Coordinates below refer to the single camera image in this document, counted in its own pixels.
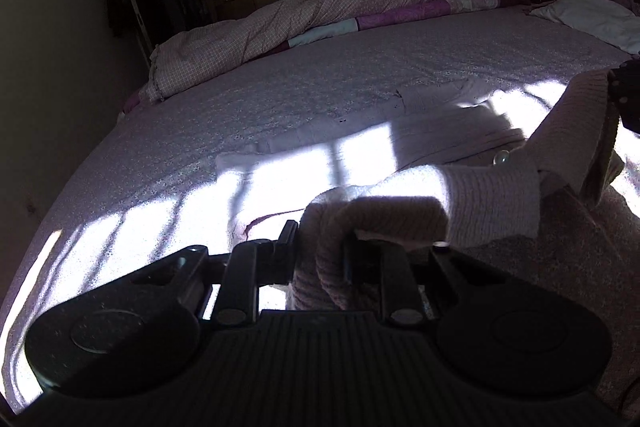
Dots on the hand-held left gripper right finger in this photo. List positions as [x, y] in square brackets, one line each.
[356, 263]

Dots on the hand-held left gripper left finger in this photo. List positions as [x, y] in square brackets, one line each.
[287, 252]

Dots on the pink knit cardigan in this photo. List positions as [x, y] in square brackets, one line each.
[500, 202]

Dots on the white pillow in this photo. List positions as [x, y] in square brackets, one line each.
[595, 19]

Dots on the pink checked quilt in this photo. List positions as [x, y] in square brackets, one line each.
[280, 27]

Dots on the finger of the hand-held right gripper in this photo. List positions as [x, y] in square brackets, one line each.
[627, 92]

